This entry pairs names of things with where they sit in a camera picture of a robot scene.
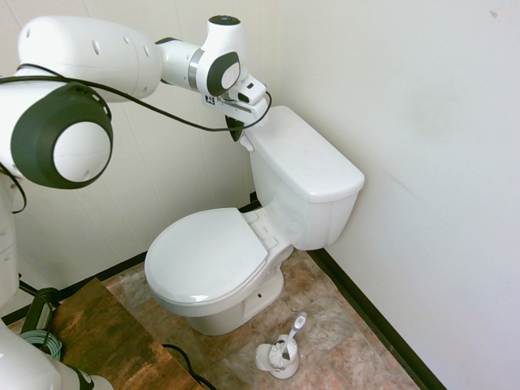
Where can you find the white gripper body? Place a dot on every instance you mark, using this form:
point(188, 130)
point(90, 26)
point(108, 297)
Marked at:
point(243, 110)

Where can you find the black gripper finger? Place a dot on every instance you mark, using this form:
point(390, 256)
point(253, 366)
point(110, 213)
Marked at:
point(239, 128)
point(230, 124)

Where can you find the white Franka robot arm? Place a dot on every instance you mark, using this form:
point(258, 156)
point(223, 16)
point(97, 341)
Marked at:
point(81, 81)

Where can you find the white toilet tank lid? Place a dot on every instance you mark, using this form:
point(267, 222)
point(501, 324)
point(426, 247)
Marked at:
point(296, 154)

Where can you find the white toilet tank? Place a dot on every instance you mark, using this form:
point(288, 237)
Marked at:
point(313, 219)

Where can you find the white toilet seat lid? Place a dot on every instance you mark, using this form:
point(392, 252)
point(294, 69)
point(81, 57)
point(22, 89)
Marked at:
point(203, 256)

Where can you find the white toilet bowl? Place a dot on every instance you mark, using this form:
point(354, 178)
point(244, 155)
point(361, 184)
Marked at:
point(227, 313)

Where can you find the white toilet brush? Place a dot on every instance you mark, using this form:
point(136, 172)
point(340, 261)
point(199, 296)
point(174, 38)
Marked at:
point(295, 329)

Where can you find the white toilet brush holder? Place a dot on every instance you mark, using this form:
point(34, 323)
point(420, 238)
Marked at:
point(284, 367)

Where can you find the short black baseboard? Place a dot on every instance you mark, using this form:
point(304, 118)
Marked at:
point(101, 274)

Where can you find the long black baseboard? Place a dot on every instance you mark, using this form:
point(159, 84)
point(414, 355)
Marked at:
point(365, 304)

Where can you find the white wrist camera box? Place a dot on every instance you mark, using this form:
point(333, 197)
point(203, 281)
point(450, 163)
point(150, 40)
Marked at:
point(252, 91)

